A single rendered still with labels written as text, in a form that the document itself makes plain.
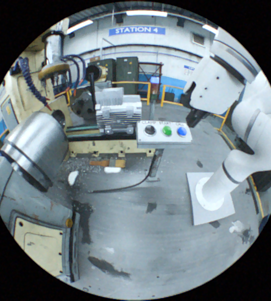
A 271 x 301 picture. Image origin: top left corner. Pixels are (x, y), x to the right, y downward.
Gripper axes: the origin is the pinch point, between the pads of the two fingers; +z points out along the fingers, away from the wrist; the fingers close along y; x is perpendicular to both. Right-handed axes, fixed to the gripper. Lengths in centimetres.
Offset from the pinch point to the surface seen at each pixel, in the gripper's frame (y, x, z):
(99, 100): 29.2, -19.3, 11.8
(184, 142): -0.1, 3.5, 7.0
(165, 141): 6.0, 3.3, 6.7
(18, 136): 45.1, 5.7, -5.3
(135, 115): 13.2, -13.3, 15.7
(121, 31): 43, -312, -20
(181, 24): -217, -594, -121
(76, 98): 56, -42, 25
